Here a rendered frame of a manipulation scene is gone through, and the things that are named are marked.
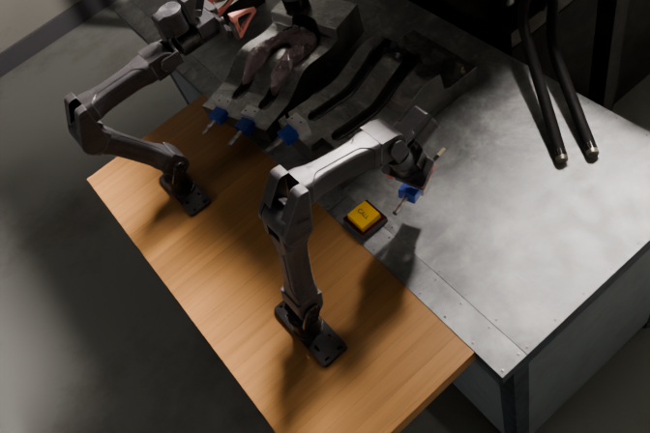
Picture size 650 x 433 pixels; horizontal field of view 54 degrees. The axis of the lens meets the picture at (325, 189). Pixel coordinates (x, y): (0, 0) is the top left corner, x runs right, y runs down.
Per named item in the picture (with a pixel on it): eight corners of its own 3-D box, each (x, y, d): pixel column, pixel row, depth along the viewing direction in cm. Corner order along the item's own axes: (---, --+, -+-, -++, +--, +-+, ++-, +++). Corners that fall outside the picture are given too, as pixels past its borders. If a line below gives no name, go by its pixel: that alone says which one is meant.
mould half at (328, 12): (272, 143, 186) (259, 117, 177) (209, 117, 199) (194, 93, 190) (364, 31, 204) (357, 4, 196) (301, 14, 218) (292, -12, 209)
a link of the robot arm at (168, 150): (182, 148, 178) (76, 113, 153) (193, 159, 174) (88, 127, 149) (170, 166, 180) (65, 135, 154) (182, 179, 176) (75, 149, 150)
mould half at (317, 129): (341, 189, 169) (329, 158, 159) (286, 141, 185) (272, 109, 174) (478, 82, 180) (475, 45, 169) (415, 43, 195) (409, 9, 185)
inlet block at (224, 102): (212, 142, 188) (205, 129, 184) (200, 137, 190) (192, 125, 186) (239, 111, 193) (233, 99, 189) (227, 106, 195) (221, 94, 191)
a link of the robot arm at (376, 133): (380, 110, 127) (251, 179, 115) (411, 131, 122) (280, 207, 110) (380, 157, 136) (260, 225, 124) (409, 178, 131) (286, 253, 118)
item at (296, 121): (274, 162, 172) (268, 150, 168) (264, 153, 175) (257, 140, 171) (311, 133, 175) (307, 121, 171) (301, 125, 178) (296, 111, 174)
